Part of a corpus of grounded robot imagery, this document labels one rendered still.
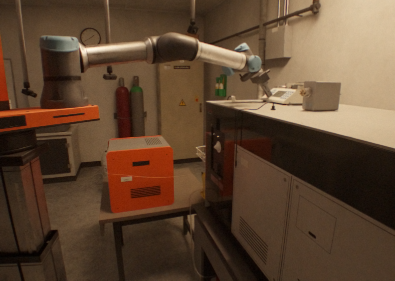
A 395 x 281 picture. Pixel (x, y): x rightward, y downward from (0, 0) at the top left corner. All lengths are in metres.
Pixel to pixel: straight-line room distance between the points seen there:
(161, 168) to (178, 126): 2.82
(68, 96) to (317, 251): 0.88
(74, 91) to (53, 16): 3.98
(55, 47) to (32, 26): 3.98
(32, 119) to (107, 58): 0.39
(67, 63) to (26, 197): 0.42
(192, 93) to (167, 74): 0.57
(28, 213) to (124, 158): 0.84
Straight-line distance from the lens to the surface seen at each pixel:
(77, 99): 0.85
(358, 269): 0.73
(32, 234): 0.91
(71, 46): 0.87
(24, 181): 0.85
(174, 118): 4.38
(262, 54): 2.92
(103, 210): 1.80
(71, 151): 4.14
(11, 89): 4.88
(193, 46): 1.01
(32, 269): 0.97
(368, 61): 2.04
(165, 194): 1.72
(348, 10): 2.22
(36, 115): 0.81
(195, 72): 4.43
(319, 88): 1.11
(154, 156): 1.61
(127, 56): 1.05
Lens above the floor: 1.57
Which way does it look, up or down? 12 degrees down
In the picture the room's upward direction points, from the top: straight up
